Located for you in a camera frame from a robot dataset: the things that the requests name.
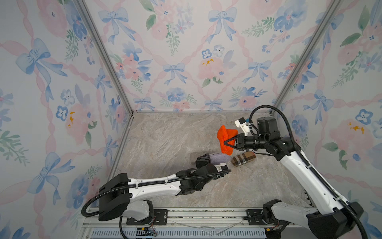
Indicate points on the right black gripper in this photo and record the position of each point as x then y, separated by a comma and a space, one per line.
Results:
239, 141

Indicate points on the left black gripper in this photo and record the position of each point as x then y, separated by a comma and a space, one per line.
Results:
203, 162

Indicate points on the purple eyeglass case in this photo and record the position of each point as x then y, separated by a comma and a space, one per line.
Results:
219, 158

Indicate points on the plaid eyeglass case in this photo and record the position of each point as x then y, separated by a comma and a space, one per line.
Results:
243, 158

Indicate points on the orange microfiber cloth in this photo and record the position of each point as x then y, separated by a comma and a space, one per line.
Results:
224, 134

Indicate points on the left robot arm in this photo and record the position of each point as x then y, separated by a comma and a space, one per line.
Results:
122, 196

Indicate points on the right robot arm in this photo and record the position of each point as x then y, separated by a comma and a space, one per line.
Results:
331, 215

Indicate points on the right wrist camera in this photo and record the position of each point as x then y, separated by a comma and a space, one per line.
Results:
247, 127

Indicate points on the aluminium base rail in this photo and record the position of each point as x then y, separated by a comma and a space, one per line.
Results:
182, 223

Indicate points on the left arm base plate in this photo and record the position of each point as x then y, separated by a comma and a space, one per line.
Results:
158, 217

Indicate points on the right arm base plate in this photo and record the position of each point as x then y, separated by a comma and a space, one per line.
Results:
261, 217

